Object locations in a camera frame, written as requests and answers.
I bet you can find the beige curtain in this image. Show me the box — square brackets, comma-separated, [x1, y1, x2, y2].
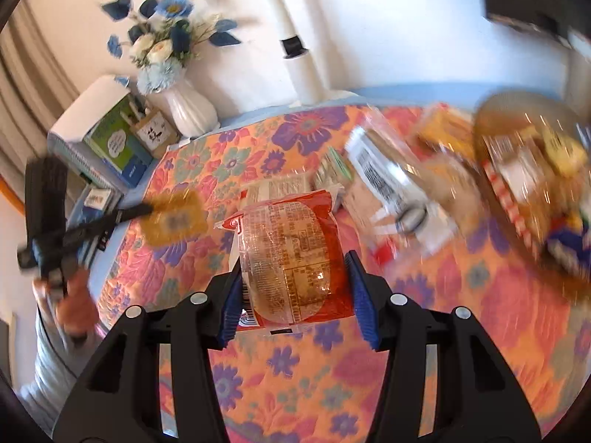
[0, 0, 80, 181]

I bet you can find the white lamp pole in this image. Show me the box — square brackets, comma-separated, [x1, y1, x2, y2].
[263, 0, 334, 102]

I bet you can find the blue snack packet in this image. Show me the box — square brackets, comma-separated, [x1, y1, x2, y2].
[545, 221, 591, 278]

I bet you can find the person's left hand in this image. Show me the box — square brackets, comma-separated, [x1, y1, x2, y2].
[34, 270, 101, 339]

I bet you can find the yellow cracker packet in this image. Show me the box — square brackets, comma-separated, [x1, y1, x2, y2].
[139, 190, 208, 245]

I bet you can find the red white striped packet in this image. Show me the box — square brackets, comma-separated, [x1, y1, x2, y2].
[482, 157, 542, 251]

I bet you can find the blue white flower bouquet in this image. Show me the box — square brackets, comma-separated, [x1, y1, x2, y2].
[99, 0, 243, 95]

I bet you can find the white ribbed vase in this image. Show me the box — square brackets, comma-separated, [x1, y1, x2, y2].
[159, 78, 220, 138]

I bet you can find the green blue book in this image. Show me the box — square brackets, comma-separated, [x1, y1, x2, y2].
[85, 95, 155, 188]

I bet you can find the yellow orange snack packet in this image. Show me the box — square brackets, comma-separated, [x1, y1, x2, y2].
[418, 105, 477, 158]

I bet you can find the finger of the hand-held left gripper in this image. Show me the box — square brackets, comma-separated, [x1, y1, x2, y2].
[68, 202, 156, 254]

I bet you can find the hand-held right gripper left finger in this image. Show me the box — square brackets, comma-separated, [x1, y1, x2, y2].
[53, 270, 245, 443]

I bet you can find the floral orange tablecloth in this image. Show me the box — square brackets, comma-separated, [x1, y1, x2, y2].
[99, 102, 591, 443]

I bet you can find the person's left forearm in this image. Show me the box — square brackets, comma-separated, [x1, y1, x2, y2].
[18, 307, 100, 430]

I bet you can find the white orange booklet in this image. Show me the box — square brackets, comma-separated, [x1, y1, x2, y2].
[84, 188, 114, 210]

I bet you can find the clear packet with white label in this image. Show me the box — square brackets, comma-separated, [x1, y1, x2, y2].
[344, 106, 485, 264]

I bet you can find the row of upright books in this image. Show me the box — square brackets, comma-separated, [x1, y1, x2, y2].
[47, 75, 132, 185]

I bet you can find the wooden pen holder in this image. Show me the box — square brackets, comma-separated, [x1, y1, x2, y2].
[129, 108, 181, 160]

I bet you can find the stack of flat books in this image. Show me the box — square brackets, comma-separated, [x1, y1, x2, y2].
[69, 183, 125, 259]

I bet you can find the amber glass bowl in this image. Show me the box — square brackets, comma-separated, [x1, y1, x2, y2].
[473, 90, 591, 305]

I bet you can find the beige snack packet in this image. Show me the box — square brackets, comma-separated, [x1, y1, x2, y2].
[240, 173, 343, 209]

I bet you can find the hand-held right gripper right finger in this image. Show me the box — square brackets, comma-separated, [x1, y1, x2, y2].
[344, 250, 541, 443]

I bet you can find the red bread packet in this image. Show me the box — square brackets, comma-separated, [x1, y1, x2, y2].
[216, 189, 357, 335]

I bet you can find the green striped snack packet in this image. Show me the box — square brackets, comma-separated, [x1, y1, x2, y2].
[314, 147, 355, 186]

